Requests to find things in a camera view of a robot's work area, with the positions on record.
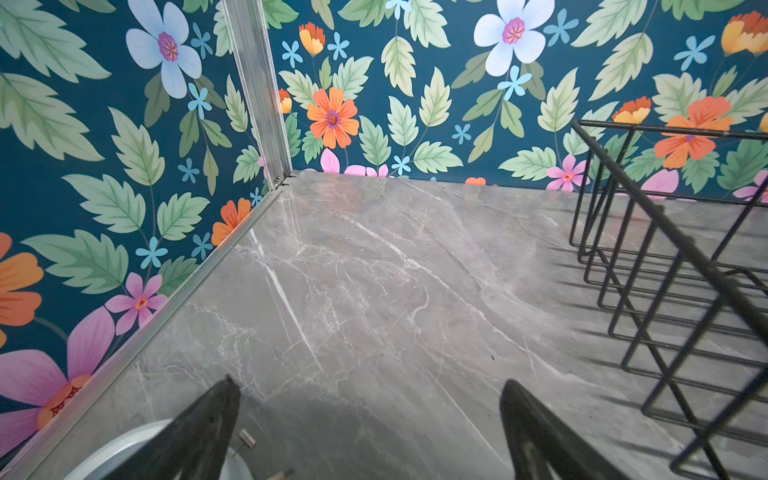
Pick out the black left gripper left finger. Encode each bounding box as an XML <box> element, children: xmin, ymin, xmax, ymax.
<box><xmin>107</xmin><ymin>376</ymin><xmax>241</xmax><ymax>480</ymax></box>

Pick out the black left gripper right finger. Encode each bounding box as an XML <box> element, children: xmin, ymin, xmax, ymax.
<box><xmin>499</xmin><ymin>380</ymin><xmax>626</xmax><ymax>480</ymax></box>

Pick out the white alarm clock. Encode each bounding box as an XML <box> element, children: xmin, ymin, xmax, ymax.
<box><xmin>65</xmin><ymin>419</ymin><xmax>254</xmax><ymax>480</ymax></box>

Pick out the black wire dish rack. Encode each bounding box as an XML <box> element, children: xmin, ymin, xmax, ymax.
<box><xmin>569</xmin><ymin>120</ymin><xmax>767</xmax><ymax>479</ymax></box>

